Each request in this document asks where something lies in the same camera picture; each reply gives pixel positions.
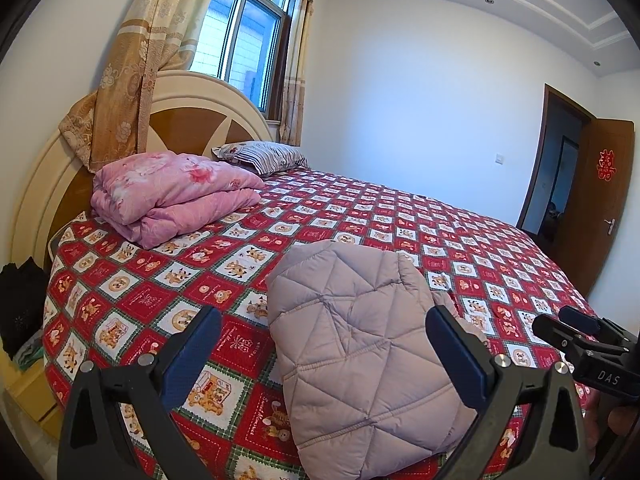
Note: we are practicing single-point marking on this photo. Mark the red paper door decoration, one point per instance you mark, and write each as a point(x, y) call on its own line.
point(605, 164)

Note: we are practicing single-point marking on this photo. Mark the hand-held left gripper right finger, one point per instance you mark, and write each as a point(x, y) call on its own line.
point(457, 360)

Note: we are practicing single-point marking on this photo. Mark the pink floral folded quilt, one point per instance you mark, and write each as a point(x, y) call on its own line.
point(170, 195)

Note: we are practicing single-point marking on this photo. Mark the sliding glass window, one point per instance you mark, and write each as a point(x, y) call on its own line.
point(250, 35)

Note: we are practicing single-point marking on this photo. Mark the brown wooden door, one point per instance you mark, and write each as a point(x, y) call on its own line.
point(595, 260)

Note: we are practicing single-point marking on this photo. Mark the white wall light switch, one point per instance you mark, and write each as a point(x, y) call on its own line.
point(499, 158)

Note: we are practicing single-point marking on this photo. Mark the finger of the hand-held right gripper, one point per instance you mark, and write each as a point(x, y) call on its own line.
point(580, 320)
point(552, 330)

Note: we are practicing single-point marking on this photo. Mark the striped pillow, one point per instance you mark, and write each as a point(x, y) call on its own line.
point(265, 156)

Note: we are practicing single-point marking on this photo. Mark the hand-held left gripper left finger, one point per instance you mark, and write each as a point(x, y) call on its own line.
point(192, 355)

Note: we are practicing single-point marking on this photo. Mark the cream bedside table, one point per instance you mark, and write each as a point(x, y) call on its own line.
point(32, 395)

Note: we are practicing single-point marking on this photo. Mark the black cloth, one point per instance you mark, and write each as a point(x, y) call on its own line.
point(20, 305)

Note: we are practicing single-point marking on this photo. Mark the red checked printed bedsheet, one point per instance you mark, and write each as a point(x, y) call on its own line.
point(350, 210)

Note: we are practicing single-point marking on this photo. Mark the person's right hand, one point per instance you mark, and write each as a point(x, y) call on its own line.
point(622, 420)

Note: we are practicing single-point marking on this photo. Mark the cream and wood bed headboard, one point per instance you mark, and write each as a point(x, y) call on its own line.
point(190, 115)

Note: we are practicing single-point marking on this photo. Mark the brown wooden door frame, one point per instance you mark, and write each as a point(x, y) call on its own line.
point(532, 170)

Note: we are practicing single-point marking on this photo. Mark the wide beige floral curtain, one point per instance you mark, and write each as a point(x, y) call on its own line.
point(140, 60)

